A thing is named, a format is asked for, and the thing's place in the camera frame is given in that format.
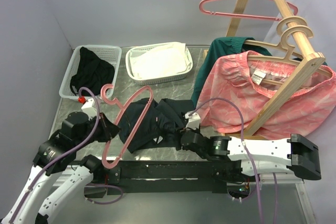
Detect beige wooden hanger rear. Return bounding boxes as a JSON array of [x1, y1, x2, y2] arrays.
[[244, 16, 313, 59]]

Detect beige wooden hanger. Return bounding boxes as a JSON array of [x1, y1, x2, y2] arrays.
[[248, 24, 334, 80], [244, 16, 313, 59]]

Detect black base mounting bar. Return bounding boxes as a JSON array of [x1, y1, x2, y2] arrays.
[[92, 161, 256, 194]]

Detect green shorts on rack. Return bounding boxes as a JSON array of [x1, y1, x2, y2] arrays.
[[191, 37, 271, 105]]

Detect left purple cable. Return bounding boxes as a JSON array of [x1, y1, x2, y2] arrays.
[[7, 86, 124, 224]]

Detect beige wooden hanger front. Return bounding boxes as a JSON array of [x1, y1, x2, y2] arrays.
[[248, 24, 334, 80]]

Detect pink hanger front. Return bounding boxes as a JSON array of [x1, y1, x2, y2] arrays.
[[100, 84, 153, 169]]

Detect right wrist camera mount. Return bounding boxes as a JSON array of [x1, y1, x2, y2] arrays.
[[184, 112, 201, 130]]

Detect black drawstring garment in basket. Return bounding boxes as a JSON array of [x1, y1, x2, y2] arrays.
[[70, 47, 115, 95]]

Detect wooden clothes rack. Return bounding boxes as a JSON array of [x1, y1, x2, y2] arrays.
[[199, 0, 325, 136]]

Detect white plastic basket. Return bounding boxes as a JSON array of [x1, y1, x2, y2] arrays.
[[125, 41, 194, 86]]

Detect grey plastic basket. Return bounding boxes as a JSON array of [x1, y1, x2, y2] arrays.
[[59, 45, 122, 101]]

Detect pink patterned shorts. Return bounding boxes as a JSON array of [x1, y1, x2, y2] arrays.
[[197, 50, 335, 140]]

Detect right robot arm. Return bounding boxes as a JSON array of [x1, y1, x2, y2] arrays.
[[181, 130, 322, 182]]

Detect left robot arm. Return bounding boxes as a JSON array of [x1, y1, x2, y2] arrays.
[[1, 112, 120, 223]]

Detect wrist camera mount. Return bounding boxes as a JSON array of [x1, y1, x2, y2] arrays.
[[184, 112, 201, 130], [78, 97, 97, 119]]

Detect white cloth in basket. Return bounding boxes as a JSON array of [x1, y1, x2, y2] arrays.
[[129, 41, 191, 80]]

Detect aluminium frame rail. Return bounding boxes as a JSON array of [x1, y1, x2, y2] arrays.
[[14, 162, 316, 224]]

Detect dark navy shorts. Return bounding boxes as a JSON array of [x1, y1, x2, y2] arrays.
[[118, 98, 195, 153]]

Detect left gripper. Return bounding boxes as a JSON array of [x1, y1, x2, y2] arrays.
[[74, 111, 122, 149]]

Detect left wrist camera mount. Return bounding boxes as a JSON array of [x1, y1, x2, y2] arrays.
[[78, 97, 97, 119]]

